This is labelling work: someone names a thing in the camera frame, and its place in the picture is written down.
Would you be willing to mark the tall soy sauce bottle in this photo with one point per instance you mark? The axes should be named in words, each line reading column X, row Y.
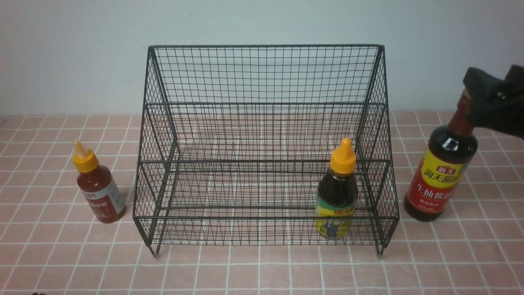
column 449, row 151

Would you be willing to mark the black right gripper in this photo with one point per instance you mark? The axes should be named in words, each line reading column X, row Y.
column 496, row 104

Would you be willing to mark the oyster sauce bottle yellow cap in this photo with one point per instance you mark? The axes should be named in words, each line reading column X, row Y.
column 337, row 194

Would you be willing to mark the black wire mesh rack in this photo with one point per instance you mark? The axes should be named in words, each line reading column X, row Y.
column 235, row 139

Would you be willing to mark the red chili sauce bottle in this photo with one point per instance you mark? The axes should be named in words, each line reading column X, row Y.
column 98, row 185

